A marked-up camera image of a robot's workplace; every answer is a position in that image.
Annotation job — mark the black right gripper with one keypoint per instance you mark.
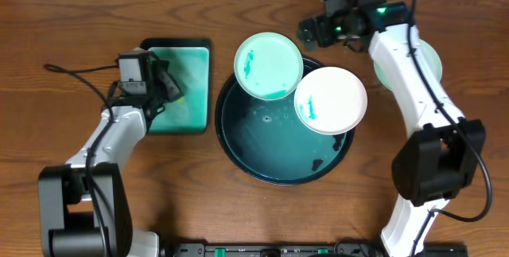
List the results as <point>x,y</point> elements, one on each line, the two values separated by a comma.
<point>319,22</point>

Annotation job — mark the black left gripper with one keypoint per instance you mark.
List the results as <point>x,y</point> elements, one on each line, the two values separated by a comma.
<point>166,86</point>

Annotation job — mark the mint green plate with stain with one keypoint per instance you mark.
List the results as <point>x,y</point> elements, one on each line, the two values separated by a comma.
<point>268,66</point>

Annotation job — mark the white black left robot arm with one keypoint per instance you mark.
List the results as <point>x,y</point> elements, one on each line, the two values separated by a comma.
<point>82,204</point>

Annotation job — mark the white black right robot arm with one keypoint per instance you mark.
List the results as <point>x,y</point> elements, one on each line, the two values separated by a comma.
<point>442,150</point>

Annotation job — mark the rectangular black soapy water tray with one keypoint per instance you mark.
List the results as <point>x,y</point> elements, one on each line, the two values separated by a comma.
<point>190,64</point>

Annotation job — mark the round black tray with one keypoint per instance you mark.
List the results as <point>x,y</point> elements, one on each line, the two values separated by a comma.
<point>268,141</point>

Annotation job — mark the white plate with green stain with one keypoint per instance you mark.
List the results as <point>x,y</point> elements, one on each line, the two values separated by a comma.
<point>330,100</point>

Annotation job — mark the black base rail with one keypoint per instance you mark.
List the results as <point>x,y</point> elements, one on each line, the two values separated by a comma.
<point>346,248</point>

